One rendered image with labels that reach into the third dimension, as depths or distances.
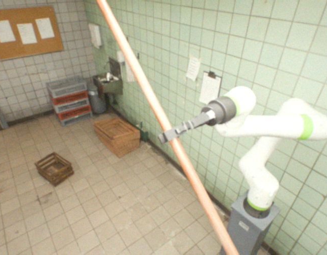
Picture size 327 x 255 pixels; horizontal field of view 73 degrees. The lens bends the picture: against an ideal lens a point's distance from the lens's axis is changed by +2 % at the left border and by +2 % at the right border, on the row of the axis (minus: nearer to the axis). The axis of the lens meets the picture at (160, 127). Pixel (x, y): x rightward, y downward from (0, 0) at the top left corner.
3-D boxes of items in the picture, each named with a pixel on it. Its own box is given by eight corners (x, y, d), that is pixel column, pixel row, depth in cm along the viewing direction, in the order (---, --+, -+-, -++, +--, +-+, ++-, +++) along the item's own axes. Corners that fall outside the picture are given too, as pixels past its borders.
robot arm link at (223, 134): (294, 108, 99) (308, 126, 91) (280, 126, 107) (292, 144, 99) (216, 105, 93) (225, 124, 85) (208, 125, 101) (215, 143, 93)
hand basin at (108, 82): (126, 111, 409) (120, 62, 357) (108, 117, 392) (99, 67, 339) (114, 101, 440) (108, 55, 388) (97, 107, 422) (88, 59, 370)
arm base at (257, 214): (260, 184, 147) (262, 177, 143) (283, 198, 137) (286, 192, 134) (237, 206, 133) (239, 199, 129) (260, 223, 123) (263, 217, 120)
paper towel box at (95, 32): (104, 48, 391) (100, 25, 369) (97, 49, 385) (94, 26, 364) (97, 45, 409) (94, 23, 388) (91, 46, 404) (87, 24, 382)
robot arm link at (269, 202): (260, 187, 137) (269, 165, 126) (275, 209, 124) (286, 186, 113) (240, 189, 135) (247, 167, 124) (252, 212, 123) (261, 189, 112)
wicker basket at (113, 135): (115, 152, 325) (113, 137, 309) (95, 135, 358) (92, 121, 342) (140, 138, 353) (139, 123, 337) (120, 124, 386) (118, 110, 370)
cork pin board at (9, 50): (65, 50, 406) (53, 4, 364) (-2, 61, 356) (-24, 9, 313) (64, 50, 408) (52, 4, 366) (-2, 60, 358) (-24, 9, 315)
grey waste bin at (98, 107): (110, 111, 459) (107, 86, 428) (93, 116, 441) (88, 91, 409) (103, 103, 484) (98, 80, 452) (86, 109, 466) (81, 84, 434)
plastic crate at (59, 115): (91, 111, 430) (90, 103, 421) (59, 121, 401) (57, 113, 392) (84, 102, 457) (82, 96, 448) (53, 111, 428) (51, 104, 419)
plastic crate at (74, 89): (87, 89, 404) (86, 81, 396) (53, 98, 375) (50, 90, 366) (80, 82, 431) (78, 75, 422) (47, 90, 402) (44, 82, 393)
